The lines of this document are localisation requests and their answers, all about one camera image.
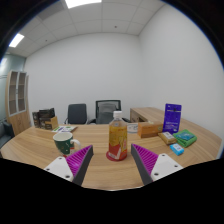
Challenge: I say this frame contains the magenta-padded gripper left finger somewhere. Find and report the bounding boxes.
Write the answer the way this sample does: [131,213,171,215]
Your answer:
[43,144,95,187]

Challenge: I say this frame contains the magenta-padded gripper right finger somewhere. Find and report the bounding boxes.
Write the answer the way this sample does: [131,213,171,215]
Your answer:
[130,143,184,186]

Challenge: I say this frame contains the yellow-labelled drink bottle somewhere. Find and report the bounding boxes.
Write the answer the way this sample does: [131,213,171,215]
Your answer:
[108,110,129,162]

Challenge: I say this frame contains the small blue box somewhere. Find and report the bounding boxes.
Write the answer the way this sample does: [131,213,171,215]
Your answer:
[169,142,185,156]

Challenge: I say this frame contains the green patterned mug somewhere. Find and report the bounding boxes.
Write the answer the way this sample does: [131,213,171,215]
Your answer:
[52,131,82,158]

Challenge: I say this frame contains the tan flat packet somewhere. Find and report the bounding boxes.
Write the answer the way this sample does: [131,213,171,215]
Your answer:
[157,131,178,146]

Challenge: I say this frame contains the green packet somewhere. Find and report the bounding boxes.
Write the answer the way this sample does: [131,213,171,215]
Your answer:
[172,128,198,149]

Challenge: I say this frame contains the orange-brown box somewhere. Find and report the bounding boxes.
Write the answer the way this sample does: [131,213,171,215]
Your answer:
[136,121,165,139]

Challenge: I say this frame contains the printed white brochure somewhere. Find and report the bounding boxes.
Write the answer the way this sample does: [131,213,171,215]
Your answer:
[51,124,78,134]

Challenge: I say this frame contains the white printed paper sheet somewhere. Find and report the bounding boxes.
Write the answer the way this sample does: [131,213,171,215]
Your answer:
[126,122,140,135]

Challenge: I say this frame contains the purple standing card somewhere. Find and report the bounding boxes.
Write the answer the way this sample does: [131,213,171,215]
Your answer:
[162,102,183,135]

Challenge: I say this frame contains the dark and tan carton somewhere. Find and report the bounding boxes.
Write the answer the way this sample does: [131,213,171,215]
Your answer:
[38,107,59,131]

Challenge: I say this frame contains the wooden side desk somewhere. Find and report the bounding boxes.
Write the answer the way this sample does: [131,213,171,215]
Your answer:
[129,106,168,124]

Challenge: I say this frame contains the small dark carton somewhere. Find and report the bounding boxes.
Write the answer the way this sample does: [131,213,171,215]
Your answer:
[31,111,41,128]

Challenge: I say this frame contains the grey padded office chair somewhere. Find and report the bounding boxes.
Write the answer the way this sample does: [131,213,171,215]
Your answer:
[63,103,89,125]

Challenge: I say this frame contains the wooden glass-door shelf cabinet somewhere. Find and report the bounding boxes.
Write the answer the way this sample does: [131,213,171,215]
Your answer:
[5,69,32,136]

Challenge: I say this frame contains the black mesh office chair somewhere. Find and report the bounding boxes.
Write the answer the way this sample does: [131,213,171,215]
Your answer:
[87,99,131,125]

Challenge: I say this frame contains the small ceiling light panel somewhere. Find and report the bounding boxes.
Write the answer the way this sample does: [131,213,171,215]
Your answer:
[8,32,26,49]

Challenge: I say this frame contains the large ceiling light panel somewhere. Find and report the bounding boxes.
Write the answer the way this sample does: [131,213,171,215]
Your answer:
[64,0,103,9]

